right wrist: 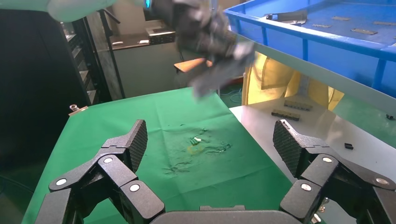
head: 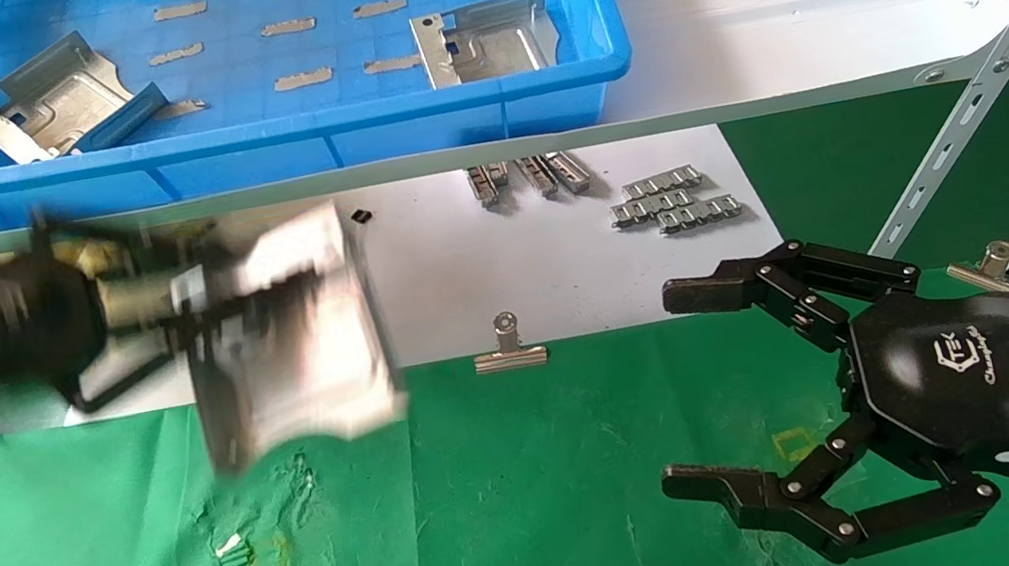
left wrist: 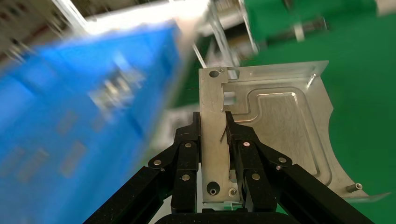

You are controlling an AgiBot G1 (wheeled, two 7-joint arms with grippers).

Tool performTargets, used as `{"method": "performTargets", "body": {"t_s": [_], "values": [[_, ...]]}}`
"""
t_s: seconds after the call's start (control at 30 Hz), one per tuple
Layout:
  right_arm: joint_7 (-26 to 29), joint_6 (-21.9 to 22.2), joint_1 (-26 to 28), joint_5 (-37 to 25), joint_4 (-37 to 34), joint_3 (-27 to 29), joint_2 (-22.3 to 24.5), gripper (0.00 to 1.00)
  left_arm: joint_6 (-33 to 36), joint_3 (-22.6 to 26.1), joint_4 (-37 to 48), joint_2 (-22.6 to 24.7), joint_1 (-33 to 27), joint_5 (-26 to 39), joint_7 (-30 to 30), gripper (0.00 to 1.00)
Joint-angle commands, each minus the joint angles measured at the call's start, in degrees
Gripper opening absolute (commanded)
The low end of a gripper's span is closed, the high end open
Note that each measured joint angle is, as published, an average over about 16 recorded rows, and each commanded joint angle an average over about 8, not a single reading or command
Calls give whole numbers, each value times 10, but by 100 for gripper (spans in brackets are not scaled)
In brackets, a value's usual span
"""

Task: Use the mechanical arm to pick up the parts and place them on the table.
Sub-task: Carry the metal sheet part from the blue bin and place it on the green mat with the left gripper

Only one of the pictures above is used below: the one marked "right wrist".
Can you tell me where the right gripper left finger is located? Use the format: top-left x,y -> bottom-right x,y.
35,119 -> 165,224

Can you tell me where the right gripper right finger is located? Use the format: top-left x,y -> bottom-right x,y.
273,119 -> 396,224

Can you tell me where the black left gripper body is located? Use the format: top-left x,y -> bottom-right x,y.
172,0 -> 240,60

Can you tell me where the galvanised sheet metal bracket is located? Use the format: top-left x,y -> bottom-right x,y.
265,10 -> 308,26
189,42 -> 257,98

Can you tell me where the brown wooden board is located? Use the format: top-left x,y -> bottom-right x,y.
174,57 -> 214,74

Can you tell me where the black desktop device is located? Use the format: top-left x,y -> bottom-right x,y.
145,26 -> 177,45

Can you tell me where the dark toothed metal strip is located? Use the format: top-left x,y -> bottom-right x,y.
271,109 -> 301,122

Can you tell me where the silver binder clip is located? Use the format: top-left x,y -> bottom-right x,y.
68,104 -> 89,117

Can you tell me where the green table cloth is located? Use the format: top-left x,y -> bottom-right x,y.
21,87 -> 293,224

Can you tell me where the yellow woven bag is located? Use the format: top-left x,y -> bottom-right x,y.
241,52 -> 345,111

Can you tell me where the white metal shelf board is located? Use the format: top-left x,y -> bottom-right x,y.
238,34 -> 396,117

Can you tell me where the blue plastic bin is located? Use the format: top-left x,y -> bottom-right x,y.
223,0 -> 396,99

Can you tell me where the black storage rack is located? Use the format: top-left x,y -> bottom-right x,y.
0,9 -> 126,186

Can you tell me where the thin blue cable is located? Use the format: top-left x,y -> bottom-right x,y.
221,88 -> 243,104

